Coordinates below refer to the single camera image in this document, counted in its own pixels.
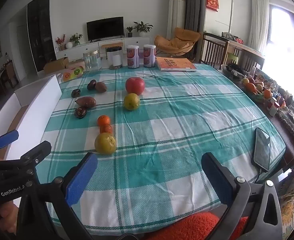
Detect red wall hanging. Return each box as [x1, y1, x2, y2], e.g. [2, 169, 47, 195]
[206, 0, 219, 12]

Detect group of small bottles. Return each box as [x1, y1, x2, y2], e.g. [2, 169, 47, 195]
[268, 92, 287, 117]

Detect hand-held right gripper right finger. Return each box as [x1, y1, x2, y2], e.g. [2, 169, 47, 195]
[201, 152, 284, 240]

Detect smooth yellow-green orange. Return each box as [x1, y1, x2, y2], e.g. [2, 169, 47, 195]
[123, 93, 140, 111]

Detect brown cardboard box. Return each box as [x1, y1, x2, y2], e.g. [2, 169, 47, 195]
[43, 57, 69, 75]

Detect clear glass jar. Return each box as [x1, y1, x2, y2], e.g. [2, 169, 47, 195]
[83, 50, 102, 72]

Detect teal checked tablecloth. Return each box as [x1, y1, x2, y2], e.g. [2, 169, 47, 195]
[41, 64, 286, 230]

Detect red apple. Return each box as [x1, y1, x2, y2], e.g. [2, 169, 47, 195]
[125, 77, 146, 96]

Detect red fuzzy cushion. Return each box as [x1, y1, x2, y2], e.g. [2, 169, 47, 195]
[143, 211, 249, 240]

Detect dark wooden chair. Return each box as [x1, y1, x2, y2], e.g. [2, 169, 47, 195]
[199, 32, 230, 67]
[233, 47, 266, 73]

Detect black smartphone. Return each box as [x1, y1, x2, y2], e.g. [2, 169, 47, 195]
[252, 127, 271, 172]

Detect wooden dining chairs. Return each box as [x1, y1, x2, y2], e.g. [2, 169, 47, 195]
[0, 60, 20, 89]

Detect grey curtain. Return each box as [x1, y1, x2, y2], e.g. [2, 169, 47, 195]
[180, 0, 208, 34]

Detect person's left hand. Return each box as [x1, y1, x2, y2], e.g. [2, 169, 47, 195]
[0, 202, 19, 234]

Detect orange book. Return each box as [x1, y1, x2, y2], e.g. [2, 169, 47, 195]
[156, 57, 197, 72]

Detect orange lounge chair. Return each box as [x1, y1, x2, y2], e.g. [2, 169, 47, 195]
[154, 27, 202, 58]

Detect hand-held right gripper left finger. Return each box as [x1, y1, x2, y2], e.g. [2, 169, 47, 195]
[17, 152, 99, 240]

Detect black glass cabinet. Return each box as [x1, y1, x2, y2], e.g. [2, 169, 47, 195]
[27, 0, 57, 73]

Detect patterned table runner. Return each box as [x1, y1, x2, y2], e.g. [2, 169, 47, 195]
[274, 105, 294, 155]

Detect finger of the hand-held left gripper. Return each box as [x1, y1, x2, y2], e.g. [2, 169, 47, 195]
[0, 129, 20, 161]
[19, 140, 52, 167]

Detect basket of mixed fruit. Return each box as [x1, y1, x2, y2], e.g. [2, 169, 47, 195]
[242, 77, 273, 103]

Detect black television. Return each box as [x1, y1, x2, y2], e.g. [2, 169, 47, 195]
[86, 16, 125, 42]

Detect black bag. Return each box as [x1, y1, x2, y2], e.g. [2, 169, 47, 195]
[222, 64, 247, 79]

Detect white television cabinet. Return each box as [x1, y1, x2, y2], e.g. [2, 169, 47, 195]
[56, 37, 151, 61]

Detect green plant white vase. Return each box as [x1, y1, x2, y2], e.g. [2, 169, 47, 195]
[66, 33, 83, 49]

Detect white canister black lid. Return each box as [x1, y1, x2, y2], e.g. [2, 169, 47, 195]
[106, 46, 123, 70]

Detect white cardboard box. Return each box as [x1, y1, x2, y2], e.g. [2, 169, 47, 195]
[0, 75, 63, 207]

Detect large green potted plant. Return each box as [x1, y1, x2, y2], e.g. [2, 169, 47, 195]
[133, 21, 153, 37]

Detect pink labelled can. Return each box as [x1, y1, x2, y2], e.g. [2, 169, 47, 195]
[126, 45, 140, 69]
[143, 44, 156, 68]

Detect white curtain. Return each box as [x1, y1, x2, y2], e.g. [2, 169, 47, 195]
[248, 0, 271, 53]

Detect white standing air conditioner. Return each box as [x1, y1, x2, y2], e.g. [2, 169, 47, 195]
[168, 0, 187, 43]

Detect red flower arrangement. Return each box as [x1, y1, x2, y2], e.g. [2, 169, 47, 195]
[56, 34, 66, 51]

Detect large dimpled yellow orange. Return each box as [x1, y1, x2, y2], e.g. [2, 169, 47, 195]
[94, 132, 117, 155]

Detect fruit printed carton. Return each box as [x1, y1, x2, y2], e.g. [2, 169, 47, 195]
[63, 66, 85, 82]

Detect wooden stool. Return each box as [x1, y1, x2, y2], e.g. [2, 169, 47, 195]
[101, 42, 124, 60]

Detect phone charging cable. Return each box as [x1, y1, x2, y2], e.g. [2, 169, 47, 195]
[254, 166, 265, 184]

